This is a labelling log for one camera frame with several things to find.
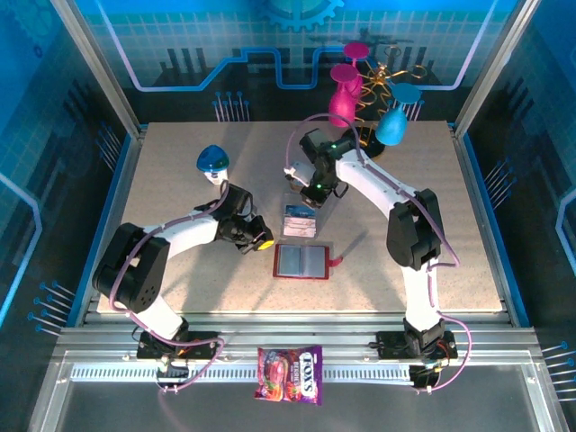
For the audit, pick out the dark blue credit card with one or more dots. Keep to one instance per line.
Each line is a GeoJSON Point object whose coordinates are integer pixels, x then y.
{"type": "Point", "coordinates": [297, 210]}

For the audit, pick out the red leather card holder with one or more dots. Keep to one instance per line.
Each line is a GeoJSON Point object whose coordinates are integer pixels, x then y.
{"type": "Point", "coordinates": [297, 261]}

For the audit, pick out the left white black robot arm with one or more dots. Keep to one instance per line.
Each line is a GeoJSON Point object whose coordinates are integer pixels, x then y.
{"type": "Point", "coordinates": [130, 270]}

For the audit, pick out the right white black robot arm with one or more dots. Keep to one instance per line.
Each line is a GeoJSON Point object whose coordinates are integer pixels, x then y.
{"type": "Point", "coordinates": [414, 229]}

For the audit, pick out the small card packet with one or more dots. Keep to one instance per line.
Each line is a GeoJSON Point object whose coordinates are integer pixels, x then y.
{"type": "Point", "coordinates": [290, 199]}

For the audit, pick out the pink stemmed glass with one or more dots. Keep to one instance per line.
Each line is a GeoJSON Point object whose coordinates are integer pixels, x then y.
{"type": "Point", "coordinates": [357, 49]}
{"type": "Point", "coordinates": [340, 105]}

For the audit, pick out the white bottle with blue cap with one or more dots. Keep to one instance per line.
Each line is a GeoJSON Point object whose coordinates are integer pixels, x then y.
{"type": "Point", "coordinates": [212, 159]}

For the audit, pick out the teal stemmed glass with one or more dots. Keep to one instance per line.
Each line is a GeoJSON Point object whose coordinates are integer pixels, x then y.
{"type": "Point", "coordinates": [390, 128]}

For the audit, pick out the purple Fox's candy bag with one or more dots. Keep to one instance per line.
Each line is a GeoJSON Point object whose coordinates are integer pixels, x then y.
{"type": "Point", "coordinates": [288, 373]}

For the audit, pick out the small black connector box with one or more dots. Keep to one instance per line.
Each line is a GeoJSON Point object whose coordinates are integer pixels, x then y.
{"type": "Point", "coordinates": [173, 372]}
{"type": "Point", "coordinates": [425, 377]}

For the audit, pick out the aluminium front frame rail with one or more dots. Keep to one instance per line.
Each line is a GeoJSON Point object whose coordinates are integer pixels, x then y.
{"type": "Point", "coordinates": [288, 328]}

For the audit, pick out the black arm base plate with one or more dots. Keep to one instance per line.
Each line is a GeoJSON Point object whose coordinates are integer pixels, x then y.
{"type": "Point", "coordinates": [202, 348]}
{"type": "Point", "coordinates": [389, 346]}

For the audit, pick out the aluminium table side rail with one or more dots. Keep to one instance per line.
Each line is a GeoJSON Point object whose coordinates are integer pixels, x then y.
{"type": "Point", "coordinates": [470, 180]}
{"type": "Point", "coordinates": [123, 180]}

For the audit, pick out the aluminium frame post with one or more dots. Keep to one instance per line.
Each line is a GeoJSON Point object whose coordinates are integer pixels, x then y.
{"type": "Point", "coordinates": [495, 67]}
{"type": "Point", "coordinates": [100, 67]}

